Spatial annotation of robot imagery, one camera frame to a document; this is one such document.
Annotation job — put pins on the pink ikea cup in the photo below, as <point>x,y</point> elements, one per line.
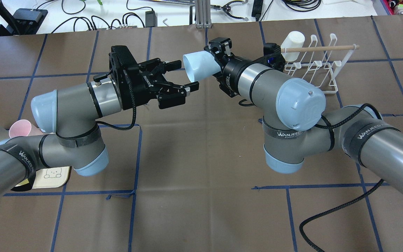
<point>24,127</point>

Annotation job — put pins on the light blue ikea cup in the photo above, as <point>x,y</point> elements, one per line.
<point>200,65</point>

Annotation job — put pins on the black power adapter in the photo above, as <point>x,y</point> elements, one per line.
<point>257,9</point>

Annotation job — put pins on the aluminium frame post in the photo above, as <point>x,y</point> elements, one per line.
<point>203,13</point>

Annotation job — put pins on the white cup drying rack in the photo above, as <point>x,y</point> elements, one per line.
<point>317,64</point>

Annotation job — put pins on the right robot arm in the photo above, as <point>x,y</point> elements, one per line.
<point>295,125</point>

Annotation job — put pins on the reacher grabber tool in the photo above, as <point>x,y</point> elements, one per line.
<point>226,8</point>

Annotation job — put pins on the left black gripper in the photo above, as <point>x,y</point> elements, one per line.
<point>137,87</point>

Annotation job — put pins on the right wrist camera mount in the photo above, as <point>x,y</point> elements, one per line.
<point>219,47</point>

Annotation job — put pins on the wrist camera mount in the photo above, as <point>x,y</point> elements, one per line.
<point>122,66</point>
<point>219,47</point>

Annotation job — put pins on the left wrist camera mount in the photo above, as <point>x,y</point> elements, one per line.
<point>122,66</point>

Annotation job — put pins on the cream serving tray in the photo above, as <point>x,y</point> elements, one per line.
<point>51,177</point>

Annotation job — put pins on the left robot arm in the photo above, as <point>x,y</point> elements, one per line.
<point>70,120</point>

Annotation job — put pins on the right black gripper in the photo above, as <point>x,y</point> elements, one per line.
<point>231,75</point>

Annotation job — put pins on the cream white ikea cup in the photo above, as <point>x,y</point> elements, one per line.
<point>294,39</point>

